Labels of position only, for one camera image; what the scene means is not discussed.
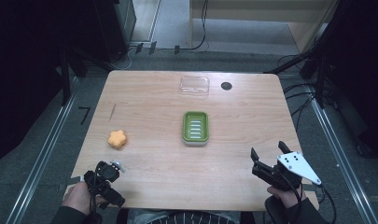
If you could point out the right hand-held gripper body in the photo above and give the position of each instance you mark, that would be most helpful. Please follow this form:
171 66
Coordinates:
289 171

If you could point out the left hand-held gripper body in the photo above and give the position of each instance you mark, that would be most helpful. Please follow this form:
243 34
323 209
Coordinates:
105 175

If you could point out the orange flower-shaped soap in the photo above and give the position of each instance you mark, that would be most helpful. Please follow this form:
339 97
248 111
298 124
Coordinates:
117 139

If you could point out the green soap dish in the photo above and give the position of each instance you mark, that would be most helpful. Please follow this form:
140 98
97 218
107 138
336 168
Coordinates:
195 128

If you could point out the clear plastic container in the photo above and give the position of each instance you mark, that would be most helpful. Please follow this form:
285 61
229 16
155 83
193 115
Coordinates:
194 85

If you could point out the person's right hand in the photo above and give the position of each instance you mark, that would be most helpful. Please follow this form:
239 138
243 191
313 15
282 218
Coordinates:
286 196

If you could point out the person's left hand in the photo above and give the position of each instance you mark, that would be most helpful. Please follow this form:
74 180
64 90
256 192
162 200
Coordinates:
77 197

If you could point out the black round table grommet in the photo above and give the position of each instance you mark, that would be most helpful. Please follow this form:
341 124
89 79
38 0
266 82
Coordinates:
226 86

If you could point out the black metal stand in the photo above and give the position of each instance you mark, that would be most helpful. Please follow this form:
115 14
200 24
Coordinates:
317 68

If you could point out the person's striped clothing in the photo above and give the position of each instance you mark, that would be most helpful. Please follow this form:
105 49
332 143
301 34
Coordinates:
183 217

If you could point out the light wooden cabinet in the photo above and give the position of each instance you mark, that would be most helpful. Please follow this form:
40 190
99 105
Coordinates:
258 11

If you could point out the dark cabinet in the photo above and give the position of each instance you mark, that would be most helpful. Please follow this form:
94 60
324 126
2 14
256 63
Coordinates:
115 28

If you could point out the metal floor rail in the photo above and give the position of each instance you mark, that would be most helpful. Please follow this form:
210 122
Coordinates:
342 155
40 158

